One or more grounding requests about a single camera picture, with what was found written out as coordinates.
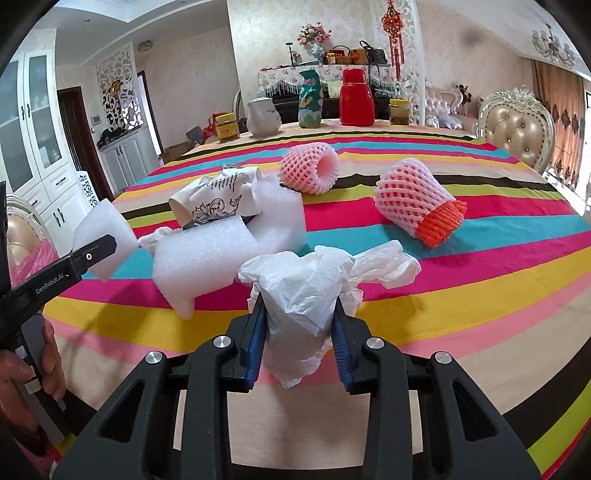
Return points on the brown basket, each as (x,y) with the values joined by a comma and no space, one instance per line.
(338,56)

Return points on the pink and orange foam net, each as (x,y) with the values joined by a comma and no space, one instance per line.
(406,198)

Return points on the sideboard with lace cloth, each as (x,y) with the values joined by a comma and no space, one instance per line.
(286,76)

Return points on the beige tufted chair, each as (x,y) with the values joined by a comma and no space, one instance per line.
(21,230)
(517,124)

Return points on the tall white glass cabinet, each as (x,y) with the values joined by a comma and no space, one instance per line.
(32,138)

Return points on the white foam sheet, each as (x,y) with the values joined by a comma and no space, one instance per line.
(207,258)

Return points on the red knot wall hanging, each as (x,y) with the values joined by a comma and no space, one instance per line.
(393,27)

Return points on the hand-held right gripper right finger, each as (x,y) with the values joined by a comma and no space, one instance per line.
(344,346)

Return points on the white foam block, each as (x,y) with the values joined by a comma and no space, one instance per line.
(104,221)

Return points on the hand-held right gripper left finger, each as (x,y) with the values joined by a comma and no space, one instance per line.
(257,344)

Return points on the cardboard box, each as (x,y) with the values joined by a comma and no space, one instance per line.
(178,150)

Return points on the white ceramic jug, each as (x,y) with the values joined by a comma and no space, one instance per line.
(263,117)

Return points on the green flower vase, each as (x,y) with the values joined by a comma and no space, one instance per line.
(310,101)

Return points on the white lattice screen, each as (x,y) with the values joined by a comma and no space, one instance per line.
(113,74)

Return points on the red thermos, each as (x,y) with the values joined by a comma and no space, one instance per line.
(356,99)

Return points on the striped tablecloth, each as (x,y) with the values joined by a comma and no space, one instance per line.
(461,295)

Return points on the chandelier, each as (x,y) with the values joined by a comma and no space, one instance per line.
(554,46)

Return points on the white ornate sofa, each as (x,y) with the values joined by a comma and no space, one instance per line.
(443,106)

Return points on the brown curtain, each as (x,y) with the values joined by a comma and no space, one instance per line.
(561,106)

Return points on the pink foam fruit net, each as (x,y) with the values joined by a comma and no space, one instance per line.
(302,168)

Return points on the yellow lid jar red label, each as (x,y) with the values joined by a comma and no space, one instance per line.
(227,128)

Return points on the pink plastic bag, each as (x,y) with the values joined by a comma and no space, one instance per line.
(34,263)

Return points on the person's left hand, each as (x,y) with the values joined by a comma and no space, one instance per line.
(53,364)

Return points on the white plastic bag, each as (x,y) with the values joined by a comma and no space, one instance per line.
(300,295)

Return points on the white perforated panel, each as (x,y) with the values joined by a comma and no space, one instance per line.
(87,189)

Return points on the black handbag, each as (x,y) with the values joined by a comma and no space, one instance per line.
(375,54)

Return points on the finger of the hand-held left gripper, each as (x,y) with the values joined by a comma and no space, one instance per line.
(94,254)

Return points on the flower bouquet in vase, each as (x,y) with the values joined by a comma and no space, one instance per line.
(315,39)

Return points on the low white cabinet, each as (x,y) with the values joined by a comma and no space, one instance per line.
(127,159)

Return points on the glass jar yellow lid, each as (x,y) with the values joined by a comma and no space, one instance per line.
(399,113)

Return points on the printed paper cup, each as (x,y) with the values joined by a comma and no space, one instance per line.
(217,194)

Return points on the dark wooden door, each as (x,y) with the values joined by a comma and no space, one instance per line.
(81,138)

